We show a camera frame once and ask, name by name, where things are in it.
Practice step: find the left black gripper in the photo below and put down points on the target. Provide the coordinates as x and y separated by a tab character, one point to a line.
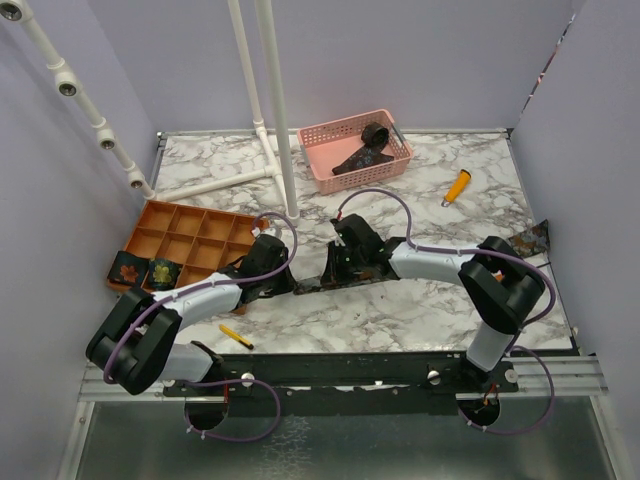
287	284

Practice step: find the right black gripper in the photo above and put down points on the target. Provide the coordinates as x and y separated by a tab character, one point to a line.
332	273

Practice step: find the brown grey floral tie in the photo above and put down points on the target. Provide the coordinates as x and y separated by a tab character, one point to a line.
528	243

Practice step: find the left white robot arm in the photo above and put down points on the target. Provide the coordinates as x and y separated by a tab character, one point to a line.
135	345

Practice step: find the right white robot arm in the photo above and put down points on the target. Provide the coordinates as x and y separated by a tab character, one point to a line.
502	287

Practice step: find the pink perforated plastic basket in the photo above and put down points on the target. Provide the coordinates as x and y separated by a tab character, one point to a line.
329	145

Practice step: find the navy yellow-flower rolled tie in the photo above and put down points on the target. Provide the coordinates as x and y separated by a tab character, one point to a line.
162	274

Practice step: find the dark blue-flowered tie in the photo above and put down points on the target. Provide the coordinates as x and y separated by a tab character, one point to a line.
375	138

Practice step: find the black orange-flower rolled tie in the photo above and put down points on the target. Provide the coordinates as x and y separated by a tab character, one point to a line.
128	269

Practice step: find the yellow handled utility knife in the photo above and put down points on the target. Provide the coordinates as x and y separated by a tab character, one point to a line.
459	185

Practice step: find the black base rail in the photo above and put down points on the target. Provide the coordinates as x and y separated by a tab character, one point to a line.
346	384

